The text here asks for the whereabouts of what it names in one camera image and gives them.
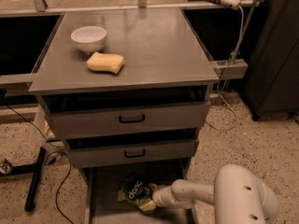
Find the black metal stand leg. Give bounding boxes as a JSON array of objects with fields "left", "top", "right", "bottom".
[{"left": 0, "top": 147, "right": 46, "bottom": 212}]

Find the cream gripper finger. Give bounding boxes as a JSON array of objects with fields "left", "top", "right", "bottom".
[
  {"left": 149, "top": 183, "right": 165, "bottom": 192},
  {"left": 139, "top": 200, "right": 156, "bottom": 213}
]

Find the grey side rail bracket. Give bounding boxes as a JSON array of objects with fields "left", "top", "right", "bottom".
[{"left": 211, "top": 59, "right": 249, "bottom": 80}]

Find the grey drawer cabinet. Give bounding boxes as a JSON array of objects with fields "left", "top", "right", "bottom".
[{"left": 28, "top": 7, "right": 220, "bottom": 224}]

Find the green rice chip bag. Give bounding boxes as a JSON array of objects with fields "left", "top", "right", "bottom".
[{"left": 117, "top": 173, "right": 153, "bottom": 210}]

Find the middle grey drawer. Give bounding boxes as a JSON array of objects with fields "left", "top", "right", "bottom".
[{"left": 67, "top": 139, "right": 199, "bottom": 168}]

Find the bottom open grey drawer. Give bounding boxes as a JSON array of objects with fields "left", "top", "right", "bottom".
[{"left": 84, "top": 160, "right": 199, "bottom": 224}]

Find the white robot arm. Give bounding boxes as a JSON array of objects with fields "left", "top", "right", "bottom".
[{"left": 142, "top": 164, "right": 280, "bottom": 224}]

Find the white ceramic bowl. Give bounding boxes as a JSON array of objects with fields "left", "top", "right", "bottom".
[{"left": 71, "top": 26, "right": 107, "bottom": 53}]

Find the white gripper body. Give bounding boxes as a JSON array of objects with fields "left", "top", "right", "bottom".
[{"left": 152, "top": 186, "right": 175, "bottom": 207}]

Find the yellow sponge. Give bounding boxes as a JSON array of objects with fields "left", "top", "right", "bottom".
[{"left": 87, "top": 52, "right": 124, "bottom": 75}]

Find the black floor cable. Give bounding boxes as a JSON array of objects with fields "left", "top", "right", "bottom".
[{"left": 6, "top": 105, "right": 76, "bottom": 224}]

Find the small object on floor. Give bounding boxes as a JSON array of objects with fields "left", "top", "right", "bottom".
[{"left": 0, "top": 156, "right": 13, "bottom": 175}]

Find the white hanging cable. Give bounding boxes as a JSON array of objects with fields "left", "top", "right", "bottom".
[{"left": 206, "top": 5, "right": 246, "bottom": 133}]

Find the dark cabinet at right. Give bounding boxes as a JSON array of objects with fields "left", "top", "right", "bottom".
[{"left": 242, "top": 0, "right": 299, "bottom": 120}]

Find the top grey drawer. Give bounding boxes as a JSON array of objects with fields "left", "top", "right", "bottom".
[{"left": 45, "top": 102, "right": 209, "bottom": 140}]

